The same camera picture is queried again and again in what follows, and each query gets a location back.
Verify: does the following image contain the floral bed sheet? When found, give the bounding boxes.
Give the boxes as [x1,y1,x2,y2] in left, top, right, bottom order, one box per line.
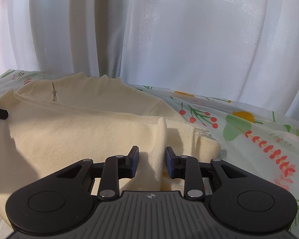
[0,70,299,232]

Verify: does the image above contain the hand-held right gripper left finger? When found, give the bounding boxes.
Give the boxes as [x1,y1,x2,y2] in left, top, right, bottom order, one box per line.
[53,145,140,200]

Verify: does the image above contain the cream knit sweater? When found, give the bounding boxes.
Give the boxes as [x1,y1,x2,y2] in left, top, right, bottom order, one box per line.
[0,72,221,230]

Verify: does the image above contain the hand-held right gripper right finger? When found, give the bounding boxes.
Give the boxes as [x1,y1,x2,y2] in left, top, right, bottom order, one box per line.
[165,146,243,201]

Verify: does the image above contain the white curtain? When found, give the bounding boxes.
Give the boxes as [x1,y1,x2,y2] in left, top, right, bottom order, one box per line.
[0,0,299,120]

